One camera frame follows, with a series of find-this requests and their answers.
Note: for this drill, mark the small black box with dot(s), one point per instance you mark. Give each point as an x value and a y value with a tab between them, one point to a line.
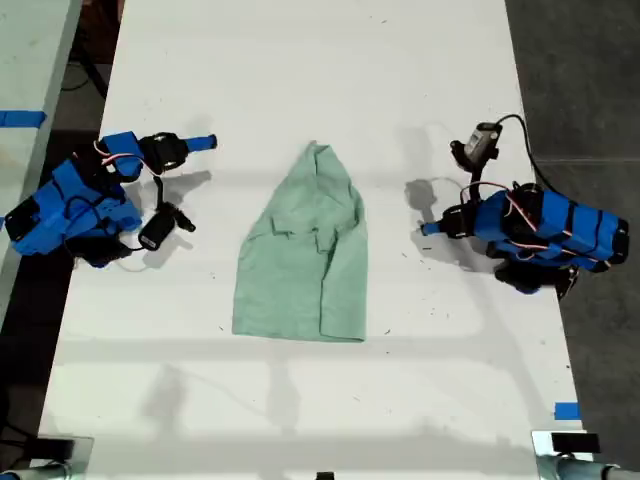
575	442
52	449

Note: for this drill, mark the black camera box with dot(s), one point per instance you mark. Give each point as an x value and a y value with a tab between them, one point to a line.
477	141
157	230

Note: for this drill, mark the blue and black robot arm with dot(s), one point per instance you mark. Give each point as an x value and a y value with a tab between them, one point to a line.
555	225
75	200

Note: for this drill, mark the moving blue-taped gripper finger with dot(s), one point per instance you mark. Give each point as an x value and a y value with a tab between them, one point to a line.
451	231
197	147

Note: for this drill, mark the adjacent grey table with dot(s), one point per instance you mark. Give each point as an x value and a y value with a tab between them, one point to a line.
25	60

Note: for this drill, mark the short black camera stalk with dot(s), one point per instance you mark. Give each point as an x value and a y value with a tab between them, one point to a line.
475	182
160	192

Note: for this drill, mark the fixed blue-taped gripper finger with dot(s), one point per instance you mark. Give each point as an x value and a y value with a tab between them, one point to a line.
200	139
446	221

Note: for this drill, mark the short blue tape strip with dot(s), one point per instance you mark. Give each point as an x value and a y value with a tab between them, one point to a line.
567	411

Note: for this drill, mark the grey metal pipe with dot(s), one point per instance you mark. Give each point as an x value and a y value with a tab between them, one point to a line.
35	472
580	471

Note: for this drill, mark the long blue tape strip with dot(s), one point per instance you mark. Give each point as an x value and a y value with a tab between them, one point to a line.
20	119

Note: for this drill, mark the pale green T-shirt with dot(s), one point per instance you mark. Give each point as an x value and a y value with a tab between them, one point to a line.
290	280

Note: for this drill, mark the metal mounting plate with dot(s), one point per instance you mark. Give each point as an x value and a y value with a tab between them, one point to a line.
541	445
84	452

